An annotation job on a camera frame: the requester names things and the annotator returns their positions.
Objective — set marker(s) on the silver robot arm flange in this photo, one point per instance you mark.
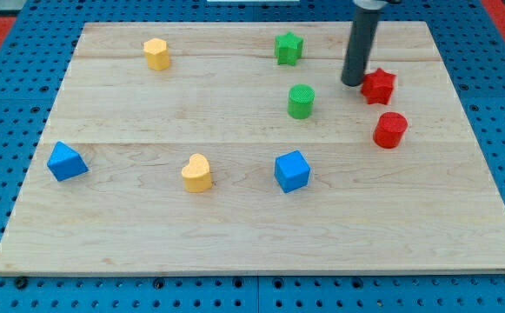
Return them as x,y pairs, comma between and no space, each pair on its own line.
374,4

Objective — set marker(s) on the green star block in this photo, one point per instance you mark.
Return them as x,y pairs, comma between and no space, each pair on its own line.
288,48

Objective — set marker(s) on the red star block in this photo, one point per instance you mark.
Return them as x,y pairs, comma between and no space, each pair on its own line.
378,87

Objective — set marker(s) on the blue cube block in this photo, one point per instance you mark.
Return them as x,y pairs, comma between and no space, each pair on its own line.
291,171

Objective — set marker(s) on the yellow heart block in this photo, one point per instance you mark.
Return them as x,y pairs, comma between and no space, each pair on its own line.
196,174

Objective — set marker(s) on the green cylinder block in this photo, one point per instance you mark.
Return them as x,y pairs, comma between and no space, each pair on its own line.
300,101

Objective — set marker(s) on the light wooden board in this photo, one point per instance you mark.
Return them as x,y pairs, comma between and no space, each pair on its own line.
428,206

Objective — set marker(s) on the red cylinder block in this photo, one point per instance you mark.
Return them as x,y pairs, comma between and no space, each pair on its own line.
390,129

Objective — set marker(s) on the yellow hexagon block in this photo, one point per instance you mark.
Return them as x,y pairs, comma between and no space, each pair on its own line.
156,52

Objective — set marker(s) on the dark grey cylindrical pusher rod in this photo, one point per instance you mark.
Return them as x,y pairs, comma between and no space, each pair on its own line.
360,43

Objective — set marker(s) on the blue triangle block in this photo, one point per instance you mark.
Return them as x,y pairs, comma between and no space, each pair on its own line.
65,162

